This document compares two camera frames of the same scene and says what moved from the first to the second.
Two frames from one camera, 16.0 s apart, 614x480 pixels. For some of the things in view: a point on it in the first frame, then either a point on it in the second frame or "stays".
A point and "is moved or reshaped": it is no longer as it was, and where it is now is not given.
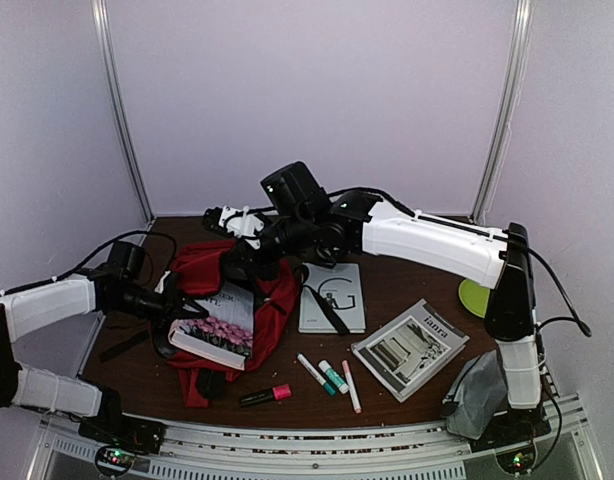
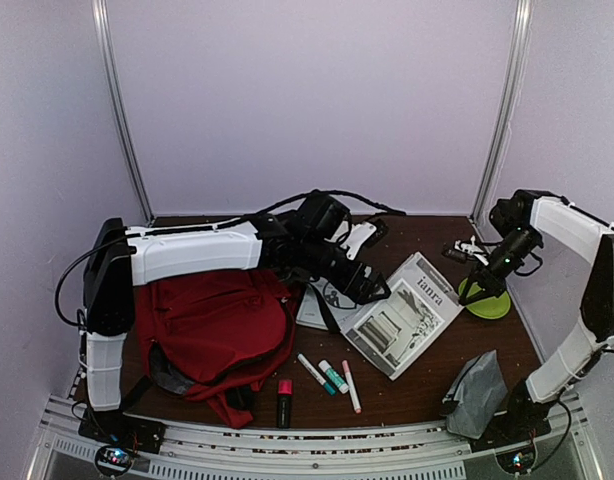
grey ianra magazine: (407, 351) -> (393, 331)
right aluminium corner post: (506, 106) stays
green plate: (474, 296) stays
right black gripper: (241, 255) -> (493, 285)
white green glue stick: (333, 376) stays
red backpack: (219, 263) is moved or reshaped
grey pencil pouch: (475, 398) stays
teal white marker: (325, 384) stays
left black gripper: (171, 306) -> (360, 295)
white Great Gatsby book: (339, 286) stays
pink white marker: (352, 388) stays
